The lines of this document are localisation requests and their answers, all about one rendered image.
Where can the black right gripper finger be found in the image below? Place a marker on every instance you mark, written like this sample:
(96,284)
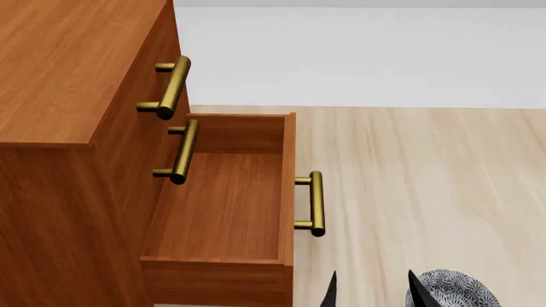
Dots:
(331,295)
(418,295)

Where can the open wooden drawer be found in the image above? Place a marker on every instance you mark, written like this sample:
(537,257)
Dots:
(226,198)

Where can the brown wooden cabinet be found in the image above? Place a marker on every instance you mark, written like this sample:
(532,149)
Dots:
(55,96)

